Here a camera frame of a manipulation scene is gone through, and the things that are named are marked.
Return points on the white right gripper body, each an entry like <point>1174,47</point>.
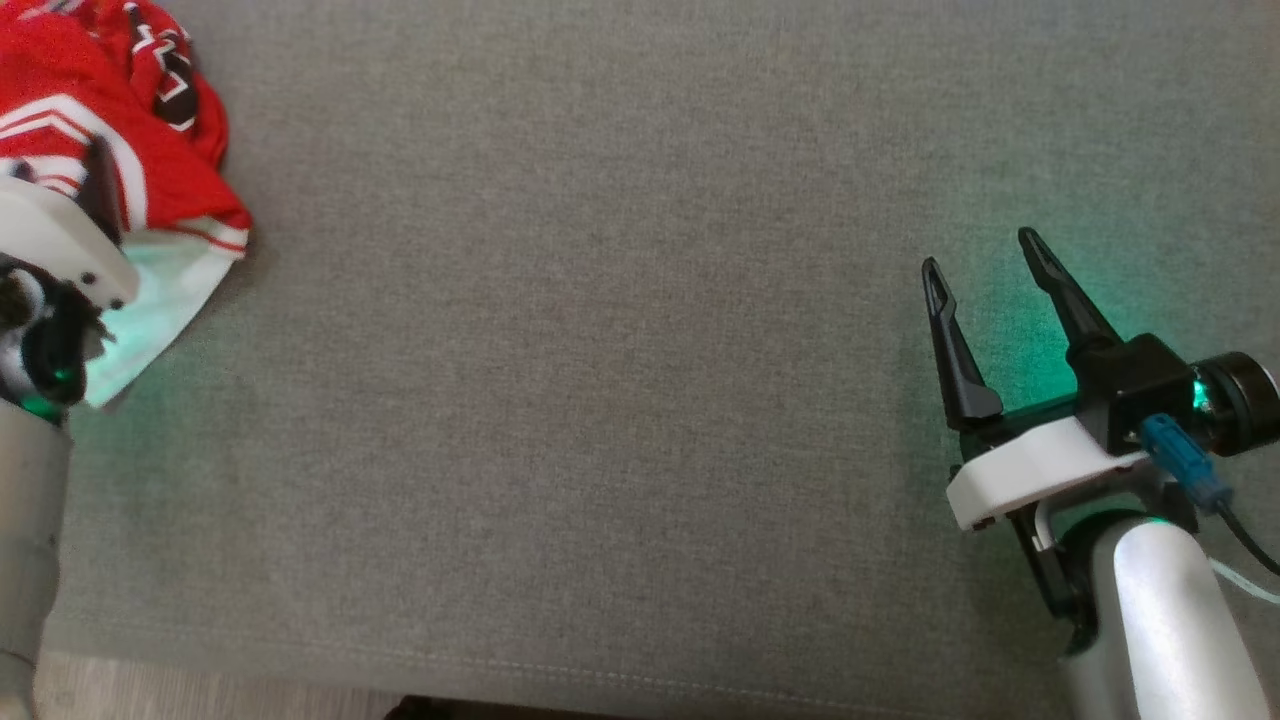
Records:
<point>1040,470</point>

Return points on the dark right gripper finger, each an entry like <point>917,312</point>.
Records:
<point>1075,305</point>
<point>962,370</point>

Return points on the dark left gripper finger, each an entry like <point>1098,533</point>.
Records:
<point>104,190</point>

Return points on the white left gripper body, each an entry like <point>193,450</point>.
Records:
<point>60,240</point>

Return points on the red and white jersey shirt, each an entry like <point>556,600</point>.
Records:
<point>170,170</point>

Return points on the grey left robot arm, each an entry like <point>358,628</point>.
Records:
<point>30,520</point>

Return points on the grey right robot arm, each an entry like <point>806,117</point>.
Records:
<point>1160,620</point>

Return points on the large grey sofa seat cushion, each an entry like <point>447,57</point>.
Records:
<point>600,350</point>

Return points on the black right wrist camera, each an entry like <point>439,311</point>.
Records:
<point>1135,385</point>

